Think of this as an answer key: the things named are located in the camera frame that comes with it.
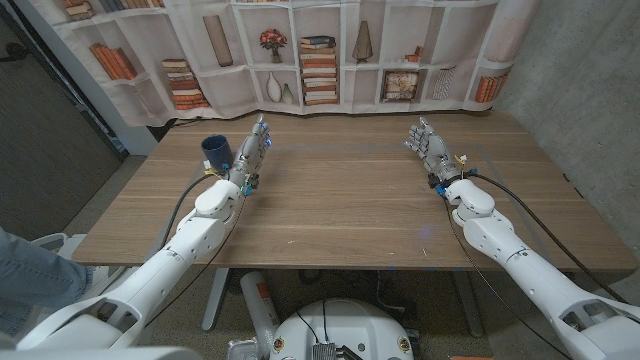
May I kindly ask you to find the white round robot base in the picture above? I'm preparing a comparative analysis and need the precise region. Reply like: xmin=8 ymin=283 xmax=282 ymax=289
xmin=269 ymin=298 xmax=415 ymax=360

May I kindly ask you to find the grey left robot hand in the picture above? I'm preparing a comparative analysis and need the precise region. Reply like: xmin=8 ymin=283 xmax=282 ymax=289
xmin=227 ymin=113 xmax=274 ymax=195

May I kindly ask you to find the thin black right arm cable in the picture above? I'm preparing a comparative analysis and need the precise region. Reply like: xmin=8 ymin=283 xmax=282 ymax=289
xmin=440 ymin=194 xmax=572 ymax=360

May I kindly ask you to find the black door handle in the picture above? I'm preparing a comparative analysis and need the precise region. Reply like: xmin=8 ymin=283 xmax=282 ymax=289
xmin=0 ymin=42 xmax=29 ymax=64

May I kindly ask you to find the printed bookshelf backdrop cloth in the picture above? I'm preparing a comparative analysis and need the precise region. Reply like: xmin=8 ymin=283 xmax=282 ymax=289
xmin=29 ymin=0 xmax=544 ymax=128

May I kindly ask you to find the white plastic platform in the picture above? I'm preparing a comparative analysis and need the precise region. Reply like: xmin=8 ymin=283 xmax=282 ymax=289
xmin=29 ymin=232 xmax=131 ymax=301

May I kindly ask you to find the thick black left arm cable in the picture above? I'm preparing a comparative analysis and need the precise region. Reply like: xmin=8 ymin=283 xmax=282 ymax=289
xmin=158 ymin=172 xmax=217 ymax=251

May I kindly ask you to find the dark blue cup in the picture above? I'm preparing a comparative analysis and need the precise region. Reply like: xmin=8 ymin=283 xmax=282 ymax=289
xmin=200 ymin=134 xmax=234 ymax=176

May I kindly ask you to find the white table leg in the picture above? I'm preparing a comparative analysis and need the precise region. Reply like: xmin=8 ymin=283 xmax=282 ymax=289
xmin=201 ymin=268 xmax=231 ymax=333

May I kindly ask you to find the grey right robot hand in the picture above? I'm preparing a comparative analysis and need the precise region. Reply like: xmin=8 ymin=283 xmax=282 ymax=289
xmin=403 ymin=116 xmax=464 ymax=187

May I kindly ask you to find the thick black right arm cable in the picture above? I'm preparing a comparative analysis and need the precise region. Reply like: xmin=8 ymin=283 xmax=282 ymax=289
xmin=467 ymin=171 xmax=629 ymax=305

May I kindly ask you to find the white cylinder with orange label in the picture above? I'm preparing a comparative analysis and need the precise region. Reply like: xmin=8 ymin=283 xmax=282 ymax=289
xmin=239 ymin=271 xmax=281 ymax=359

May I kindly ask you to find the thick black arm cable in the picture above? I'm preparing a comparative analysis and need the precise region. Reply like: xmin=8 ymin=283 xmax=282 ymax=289
xmin=467 ymin=171 xmax=629 ymax=305
xmin=158 ymin=172 xmax=217 ymax=251

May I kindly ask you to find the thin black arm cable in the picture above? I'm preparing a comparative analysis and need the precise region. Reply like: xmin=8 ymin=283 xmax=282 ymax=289
xmin=440 ymin=194 xmax=572 ymax=360
xmin=143 ymin=193 xmax=249 ymax=329

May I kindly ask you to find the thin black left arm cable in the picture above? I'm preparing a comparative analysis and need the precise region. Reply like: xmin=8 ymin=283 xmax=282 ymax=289
xmin=143 ymin=193 xmax=249 ymax=329

